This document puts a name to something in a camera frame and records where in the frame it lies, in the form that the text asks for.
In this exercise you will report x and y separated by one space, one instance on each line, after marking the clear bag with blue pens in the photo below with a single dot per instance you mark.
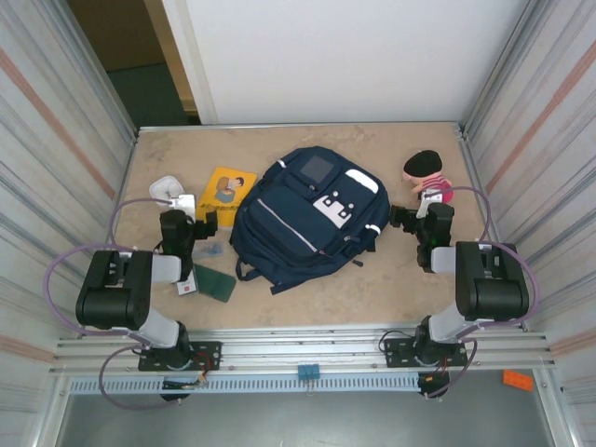
209 250

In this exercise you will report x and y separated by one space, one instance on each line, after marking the yellow book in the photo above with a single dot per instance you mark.
223 186

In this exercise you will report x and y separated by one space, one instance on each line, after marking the navy blue backpack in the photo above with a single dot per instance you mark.
298 223

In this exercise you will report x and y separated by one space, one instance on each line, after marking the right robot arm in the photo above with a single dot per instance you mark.
493 288

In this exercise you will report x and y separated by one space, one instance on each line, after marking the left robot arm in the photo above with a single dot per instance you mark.
112 293

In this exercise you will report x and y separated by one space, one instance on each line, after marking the white square alarm clock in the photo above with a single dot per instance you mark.
163 186

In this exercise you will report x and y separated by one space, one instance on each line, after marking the plush doll pink dress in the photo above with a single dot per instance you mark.
421 165

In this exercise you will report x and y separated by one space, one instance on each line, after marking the white card box red label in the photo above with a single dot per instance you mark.
185 288

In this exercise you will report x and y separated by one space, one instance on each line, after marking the orange block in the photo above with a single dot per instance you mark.
518 379

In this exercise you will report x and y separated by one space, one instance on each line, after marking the blue terminal clip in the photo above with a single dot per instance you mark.
308 372

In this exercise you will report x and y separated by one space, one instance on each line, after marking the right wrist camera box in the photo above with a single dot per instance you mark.
424 206

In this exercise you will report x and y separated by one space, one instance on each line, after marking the aluminium table side rail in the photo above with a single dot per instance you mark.
470 158
128 158

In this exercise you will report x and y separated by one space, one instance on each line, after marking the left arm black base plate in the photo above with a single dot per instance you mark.
207 354

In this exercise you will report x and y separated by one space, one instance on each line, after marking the aluminium back rail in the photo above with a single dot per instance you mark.
298 126

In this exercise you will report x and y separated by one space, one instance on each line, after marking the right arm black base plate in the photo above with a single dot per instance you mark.
396 349

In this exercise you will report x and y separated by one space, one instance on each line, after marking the aluminium front rail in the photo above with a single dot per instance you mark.
302 347

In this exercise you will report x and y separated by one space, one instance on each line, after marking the white door frame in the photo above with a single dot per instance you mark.
186 46

